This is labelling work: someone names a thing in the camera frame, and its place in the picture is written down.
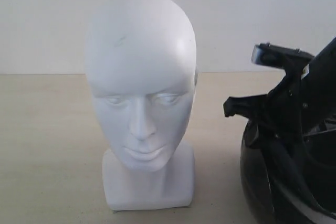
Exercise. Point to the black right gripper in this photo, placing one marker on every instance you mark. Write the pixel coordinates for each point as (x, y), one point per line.
(300, 102)

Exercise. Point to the black helmet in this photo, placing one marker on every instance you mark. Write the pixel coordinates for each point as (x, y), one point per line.
(271, 196)

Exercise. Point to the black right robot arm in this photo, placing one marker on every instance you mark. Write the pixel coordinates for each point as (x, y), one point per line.
(323, 56)

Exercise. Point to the white mannequin head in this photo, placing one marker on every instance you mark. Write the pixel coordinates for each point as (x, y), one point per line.
(141, 68)

